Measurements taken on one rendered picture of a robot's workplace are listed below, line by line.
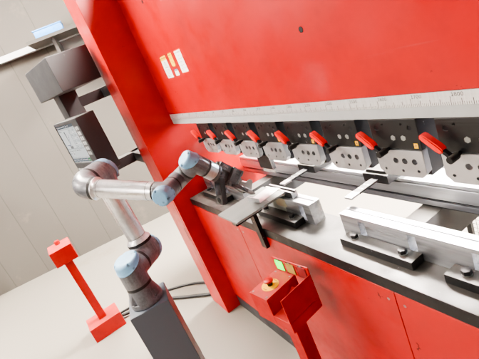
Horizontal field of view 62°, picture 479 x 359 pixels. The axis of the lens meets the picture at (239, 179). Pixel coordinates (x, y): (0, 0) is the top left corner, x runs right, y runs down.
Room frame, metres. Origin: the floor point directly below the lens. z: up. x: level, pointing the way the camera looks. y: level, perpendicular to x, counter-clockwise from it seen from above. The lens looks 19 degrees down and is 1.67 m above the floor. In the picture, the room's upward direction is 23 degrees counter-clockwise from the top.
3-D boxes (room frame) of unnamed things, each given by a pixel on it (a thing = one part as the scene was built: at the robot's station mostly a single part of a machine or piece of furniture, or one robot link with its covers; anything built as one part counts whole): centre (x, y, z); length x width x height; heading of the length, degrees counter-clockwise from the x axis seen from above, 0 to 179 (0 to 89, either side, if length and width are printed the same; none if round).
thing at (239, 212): (1.64, 0.00, 1.00); 0.26 x 0.18 x 0.01; 114
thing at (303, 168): (1.75, -0.29, 1.01); 0.26 x 0.12 x 0.05; 114
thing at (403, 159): (0.99, -0.45, 1.26); 0.15 x 0.09 x 0.17; 24
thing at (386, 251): (1.12, -0.33, 0.89); 0.30 x 0.05 x 0.03; 24
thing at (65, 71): (2.67, 0.76, 1.52); 0.51 x 0.25 x 0.85; 35
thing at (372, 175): (1.37, -0.46, 1.01); 0.26 x 0.12 x 0.05; 114
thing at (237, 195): (2.20, 0.08, 0.92); 0.50 x 0.06 x 0.10; 24
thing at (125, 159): (2.78, 0.63, 1.18); 0.40 x 0.24 x 0.07; 24
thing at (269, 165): (1.70, -0.14, 1.13); 0.10 x 0.02 x 0.10; 24
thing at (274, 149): (1.54, -0.21, 1.26); 0.15 x 0.09 x 0.17; 24
